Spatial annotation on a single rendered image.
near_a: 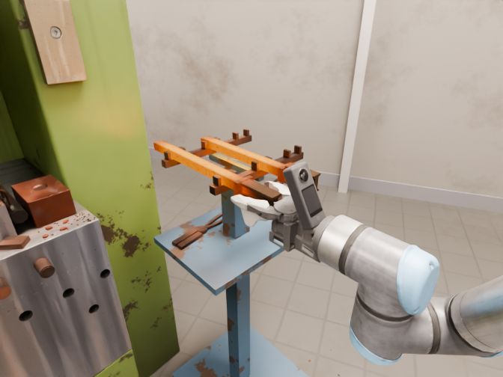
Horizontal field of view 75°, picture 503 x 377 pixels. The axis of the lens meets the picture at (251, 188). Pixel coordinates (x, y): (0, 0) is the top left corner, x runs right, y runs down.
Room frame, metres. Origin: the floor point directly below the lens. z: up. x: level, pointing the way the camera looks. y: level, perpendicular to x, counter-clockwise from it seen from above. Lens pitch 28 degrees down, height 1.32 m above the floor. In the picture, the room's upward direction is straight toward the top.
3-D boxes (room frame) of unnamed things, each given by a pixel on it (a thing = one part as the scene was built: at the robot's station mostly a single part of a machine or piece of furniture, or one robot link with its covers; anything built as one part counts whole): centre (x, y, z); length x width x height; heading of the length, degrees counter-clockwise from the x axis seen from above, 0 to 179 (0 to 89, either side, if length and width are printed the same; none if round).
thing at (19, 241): (0.53, 0.47, 0.92); 0.04 x 0.03 x 0.01; 95
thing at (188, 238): (0.99, 0.03, 0.74); 0.60 x 0.04 x 0.01; 142
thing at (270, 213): (0.53, -0.04, 1.00); 0.09 x 0.05 x 0.02; 67
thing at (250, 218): (0.55, 0.00, 0.97); 0.09 x 0.03 x 0.06; 67
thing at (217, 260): (0.83, 0.05, 0.73); 0.40 x 0.30 x 0.02; 134
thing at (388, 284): (0.39, -0.21, 0.97); 0.12 x 0.09 x 0.10; 44
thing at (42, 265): (0.51, 0.42, 0.87); 0.04 x 0.03 x 0.03; 48
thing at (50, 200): (0.65, 0.48, 0.95); 0.12 x 0.09 x 0.07; 48
